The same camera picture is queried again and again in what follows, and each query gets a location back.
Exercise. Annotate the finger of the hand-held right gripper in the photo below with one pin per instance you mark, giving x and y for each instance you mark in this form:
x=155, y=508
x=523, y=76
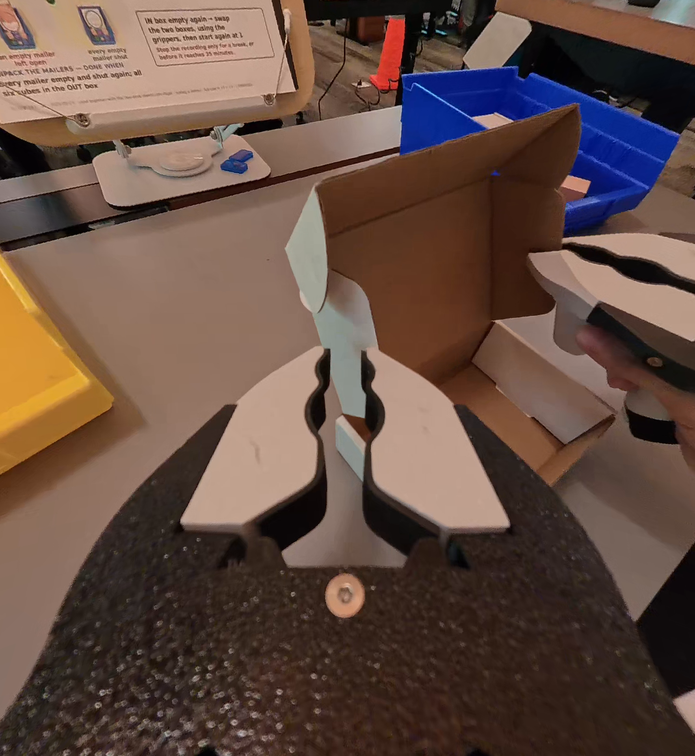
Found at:
x=678, y=257
x=619, y=295

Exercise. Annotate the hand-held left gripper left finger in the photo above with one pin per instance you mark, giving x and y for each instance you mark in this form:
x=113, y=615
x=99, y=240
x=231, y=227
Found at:
x=253, y=455

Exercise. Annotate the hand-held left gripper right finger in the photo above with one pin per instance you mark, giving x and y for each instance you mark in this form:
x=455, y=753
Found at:
x=430, y=460

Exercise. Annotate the blue plastic bin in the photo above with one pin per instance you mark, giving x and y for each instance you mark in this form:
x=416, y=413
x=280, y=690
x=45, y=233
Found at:
x=613, y=147

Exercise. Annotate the white cardboard mailer box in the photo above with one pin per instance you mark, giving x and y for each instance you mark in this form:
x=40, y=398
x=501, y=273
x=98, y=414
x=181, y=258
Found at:
x=418, y=248

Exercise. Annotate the pale wooden cube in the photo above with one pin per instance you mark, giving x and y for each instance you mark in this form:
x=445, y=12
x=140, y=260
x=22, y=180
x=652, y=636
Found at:
x=492, y=120
x=575, y=189

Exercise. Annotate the wooden table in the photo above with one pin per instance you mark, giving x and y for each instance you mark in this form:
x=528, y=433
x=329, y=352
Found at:
x=619, y=35

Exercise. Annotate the yellow plastic bin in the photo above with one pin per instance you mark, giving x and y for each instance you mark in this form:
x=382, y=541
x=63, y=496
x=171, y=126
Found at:
x=16, y=366

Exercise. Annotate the white panel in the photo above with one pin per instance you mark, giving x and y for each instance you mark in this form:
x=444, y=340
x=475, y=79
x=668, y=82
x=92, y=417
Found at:
x=495, y=41

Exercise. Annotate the small blue clip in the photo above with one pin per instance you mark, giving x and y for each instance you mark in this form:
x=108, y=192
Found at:
x=242, y=156
x=232, y=167

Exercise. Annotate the white stand base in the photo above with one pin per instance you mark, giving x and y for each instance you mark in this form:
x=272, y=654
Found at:
x=129, y=183

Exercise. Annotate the orange traffic cone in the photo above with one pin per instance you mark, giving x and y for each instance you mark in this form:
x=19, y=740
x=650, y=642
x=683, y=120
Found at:
x=390, y=53

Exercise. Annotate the instruction sheet on stand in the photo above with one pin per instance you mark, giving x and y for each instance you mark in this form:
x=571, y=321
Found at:
x=303, y=71

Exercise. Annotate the white instruction sheet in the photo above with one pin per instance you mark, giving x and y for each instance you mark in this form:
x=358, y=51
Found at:
x=117, y=65

